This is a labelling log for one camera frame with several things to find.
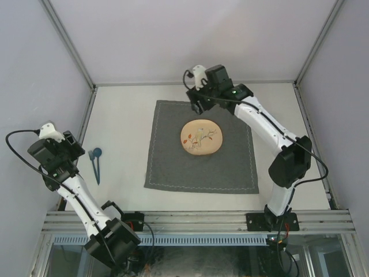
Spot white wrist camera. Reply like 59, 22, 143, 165
38, 121, 65, 143
192, 65, 208, 91

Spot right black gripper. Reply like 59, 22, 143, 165
187, 78, 219, 115

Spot aluminium front rail frame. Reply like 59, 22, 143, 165
42, 210, 356, 235

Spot blue slotted cable duct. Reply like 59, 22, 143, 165
53, 234, 269, 246

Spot beige bird pattern plate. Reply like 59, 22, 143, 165
180, 119, 223, 156

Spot blue plastic fork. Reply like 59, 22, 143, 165
88, 151, 100, 185

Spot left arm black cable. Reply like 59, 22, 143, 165
5, 129, 122, 268

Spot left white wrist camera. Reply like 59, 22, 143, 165
38, 121, 65, 143

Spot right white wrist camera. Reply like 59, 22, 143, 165
192, 65, 208, 91

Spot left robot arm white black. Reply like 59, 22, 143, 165
28, 124, 141, 268

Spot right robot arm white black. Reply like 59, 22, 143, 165
183, 65, 312, 231

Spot grey cloth placemat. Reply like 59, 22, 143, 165
144, 100, 259, 194

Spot blue plastic spoon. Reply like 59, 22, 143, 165
93, 148, 102, 180

